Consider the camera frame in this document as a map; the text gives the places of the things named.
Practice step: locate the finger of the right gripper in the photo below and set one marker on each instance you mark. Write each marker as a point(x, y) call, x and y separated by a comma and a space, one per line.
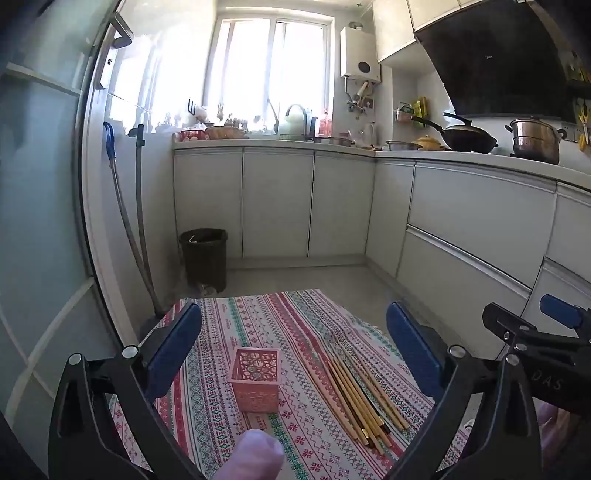
point(563, 312)
point(511, 329)

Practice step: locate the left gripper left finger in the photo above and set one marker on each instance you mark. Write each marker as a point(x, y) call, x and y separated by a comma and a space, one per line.
point(83, 440)

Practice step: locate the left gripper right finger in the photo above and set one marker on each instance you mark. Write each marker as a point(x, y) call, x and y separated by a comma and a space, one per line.
point(504, 442)

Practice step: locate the right hand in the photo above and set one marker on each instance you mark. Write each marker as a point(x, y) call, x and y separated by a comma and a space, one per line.
point(565, 442)

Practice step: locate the left hand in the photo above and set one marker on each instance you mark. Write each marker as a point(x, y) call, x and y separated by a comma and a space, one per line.
point(257, 456)

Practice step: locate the white base cabinets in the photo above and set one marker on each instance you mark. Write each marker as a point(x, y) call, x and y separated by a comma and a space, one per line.
point(448, 232)

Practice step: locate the pink plastic basket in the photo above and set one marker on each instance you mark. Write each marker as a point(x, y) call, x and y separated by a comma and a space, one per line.
point(255, 378)

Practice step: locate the patterned red green tablecloth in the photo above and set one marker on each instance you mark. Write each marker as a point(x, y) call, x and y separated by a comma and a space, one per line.
point(200, 409)

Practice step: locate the stainless steel pot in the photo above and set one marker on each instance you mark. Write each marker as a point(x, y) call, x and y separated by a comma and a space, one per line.
point(536, 140)

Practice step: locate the black wok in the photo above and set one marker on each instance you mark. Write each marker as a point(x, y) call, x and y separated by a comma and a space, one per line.
point(462, 137)

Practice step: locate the yellow clay pot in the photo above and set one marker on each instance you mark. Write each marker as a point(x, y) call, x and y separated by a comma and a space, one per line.
point(428, 143)

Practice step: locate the dark brown trash bin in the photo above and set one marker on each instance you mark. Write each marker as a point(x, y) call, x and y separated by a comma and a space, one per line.
point(204, 256)

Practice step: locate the black range hood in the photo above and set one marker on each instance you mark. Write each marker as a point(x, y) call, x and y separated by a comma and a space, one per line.
point(496, 58)

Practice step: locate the white water heater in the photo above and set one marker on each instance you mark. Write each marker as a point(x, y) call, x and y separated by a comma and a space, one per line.
point(358, 57)

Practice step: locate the woven bread basket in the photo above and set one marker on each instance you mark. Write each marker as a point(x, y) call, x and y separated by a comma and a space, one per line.
point(224, 133)

